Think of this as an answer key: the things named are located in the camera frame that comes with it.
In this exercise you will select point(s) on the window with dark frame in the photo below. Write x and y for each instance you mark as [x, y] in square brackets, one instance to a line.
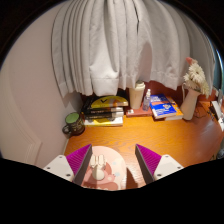
[219, 71]

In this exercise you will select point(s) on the blue book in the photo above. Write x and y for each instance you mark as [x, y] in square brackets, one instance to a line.
[162, 106]

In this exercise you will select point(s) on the white computer mouse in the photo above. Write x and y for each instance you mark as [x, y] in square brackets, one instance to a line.
[97, 171]

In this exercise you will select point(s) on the dark mug with green inside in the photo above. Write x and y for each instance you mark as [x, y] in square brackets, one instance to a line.
[74, 123]

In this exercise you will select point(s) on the white ceramic jug vase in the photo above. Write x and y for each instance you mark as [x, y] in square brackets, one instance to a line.
[189, 105]

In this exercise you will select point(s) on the grey chair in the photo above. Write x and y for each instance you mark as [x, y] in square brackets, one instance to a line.
[221, 150]

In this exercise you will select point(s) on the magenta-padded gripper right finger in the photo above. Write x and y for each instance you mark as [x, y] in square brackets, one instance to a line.
[166, 165]

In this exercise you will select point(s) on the pink round mouse pad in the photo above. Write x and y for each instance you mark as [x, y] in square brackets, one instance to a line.
[115, 163]

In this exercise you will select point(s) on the yellow and white book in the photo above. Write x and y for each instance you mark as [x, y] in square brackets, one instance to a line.
[103, 122]

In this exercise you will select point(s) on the flat red book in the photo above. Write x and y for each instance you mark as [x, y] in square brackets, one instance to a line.
[136, 112]

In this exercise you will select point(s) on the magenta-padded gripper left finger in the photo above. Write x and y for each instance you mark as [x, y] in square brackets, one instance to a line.
[59, 166]

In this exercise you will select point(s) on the silver laptop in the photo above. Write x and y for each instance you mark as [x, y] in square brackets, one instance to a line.
[217, 111]

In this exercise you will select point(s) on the clear bottle with blue label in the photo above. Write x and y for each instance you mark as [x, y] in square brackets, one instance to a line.
[146, 102]

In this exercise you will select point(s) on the cream tumbler with lid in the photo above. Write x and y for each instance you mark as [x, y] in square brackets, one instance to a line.
[136, 96]

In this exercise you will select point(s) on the white curtain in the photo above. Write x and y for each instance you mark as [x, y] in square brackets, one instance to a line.
[133, 43]

